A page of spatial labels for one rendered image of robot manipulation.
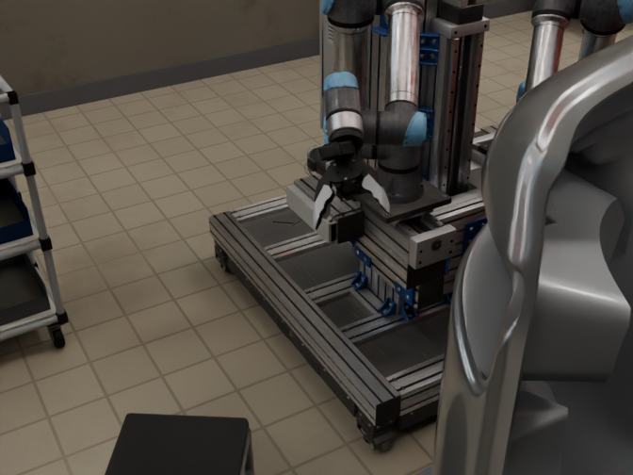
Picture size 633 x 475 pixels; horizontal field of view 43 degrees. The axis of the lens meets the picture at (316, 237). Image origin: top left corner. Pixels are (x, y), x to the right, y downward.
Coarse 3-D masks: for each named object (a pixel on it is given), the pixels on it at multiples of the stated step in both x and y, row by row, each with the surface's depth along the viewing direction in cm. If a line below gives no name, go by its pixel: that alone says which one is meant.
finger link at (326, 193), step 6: (324, 186) 162; (324, 192) 161; (330, 192) 161; (318, 198) 161; (324, 198) 161; (330, 198) 161; (318, 204) 161; (324, 204) 160; (330, 204) 164; (318, 210) 160; (324, 210) 161; (330, 210) 165; (318, 216) 160; (324, 216) 164; (318, 222) 160
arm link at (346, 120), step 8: (344, 112) 166; (352, 112) 167; (328, 120) 168; (336, 120) 166; (344, 120) 166; (352, 120) 166; (360, 120) 168; (328, 128) 168; (336, 128) 165; (344, 128) 165; (352, 128) 165; (360, 128) 166; (328, 136) 168
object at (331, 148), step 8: (328, 144) 156; (336, 144) 155; (344, 144) 158; (352, 144) 164; (320, 152) 156; (328, 152) 155; (336, 152) 155; (344, 152) 157; (352, 152) 163; (328, 160) 156
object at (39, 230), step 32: (0, 96) 247; (0, 128) 269; (0, 160) 261; (0, 192) 297; (32, 192) 266; (0, 224) 279; (32, 224) 284; (0, 256) 271; (32, 256) 319; (0, 288) 300; (32, 288) 300; (0, 320) 287; (32, 320) 291; (64, 320) 295
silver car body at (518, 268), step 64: (576, 64) 88; (512, 128) 81; (576, 128) 77; (512, 192) 77; (576, 192) 91; (512, 256) 76; (576, 256) 83; (448, 320) 95; (512, 320) 76; (576, 320) 77; (448, 384) 92; (512, 384) 77; (576, 384) 109; (448, 448) 92; (512, 448) 85; (576, 448) 118
